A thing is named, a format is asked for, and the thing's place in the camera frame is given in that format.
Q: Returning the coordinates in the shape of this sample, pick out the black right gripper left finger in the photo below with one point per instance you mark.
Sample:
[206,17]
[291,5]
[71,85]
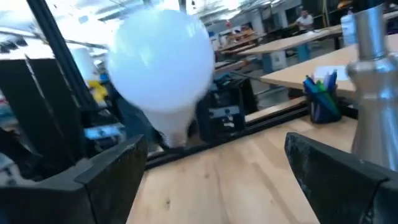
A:
[93,193]

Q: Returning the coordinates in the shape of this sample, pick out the green marker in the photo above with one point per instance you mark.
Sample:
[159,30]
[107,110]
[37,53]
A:
[321,87]

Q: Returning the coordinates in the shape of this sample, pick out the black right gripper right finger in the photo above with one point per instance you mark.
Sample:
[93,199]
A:
[342,186]

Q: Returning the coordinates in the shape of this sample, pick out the white cylinder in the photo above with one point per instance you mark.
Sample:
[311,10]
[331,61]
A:
[348,29]

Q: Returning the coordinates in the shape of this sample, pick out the dark blue pen cup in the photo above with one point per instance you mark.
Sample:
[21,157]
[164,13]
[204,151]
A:
[325,109]

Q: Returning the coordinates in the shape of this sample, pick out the light wood workbench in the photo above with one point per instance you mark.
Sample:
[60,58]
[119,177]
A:
[289,40]

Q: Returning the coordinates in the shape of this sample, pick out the person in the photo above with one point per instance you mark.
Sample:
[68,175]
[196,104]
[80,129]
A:
[304,21]

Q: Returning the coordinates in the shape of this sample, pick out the white light bulb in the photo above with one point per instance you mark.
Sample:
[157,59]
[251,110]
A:
[161,62]

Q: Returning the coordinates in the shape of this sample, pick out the large beige table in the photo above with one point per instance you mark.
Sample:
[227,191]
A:
[311,71]

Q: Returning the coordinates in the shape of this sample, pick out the blue pen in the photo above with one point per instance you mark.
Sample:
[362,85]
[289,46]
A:
[332,80]

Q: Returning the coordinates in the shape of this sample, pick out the clear plastic cup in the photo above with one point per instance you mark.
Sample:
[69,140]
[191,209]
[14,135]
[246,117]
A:
[376,102]

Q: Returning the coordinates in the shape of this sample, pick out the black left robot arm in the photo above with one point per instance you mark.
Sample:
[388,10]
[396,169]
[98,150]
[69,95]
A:
[224,124]

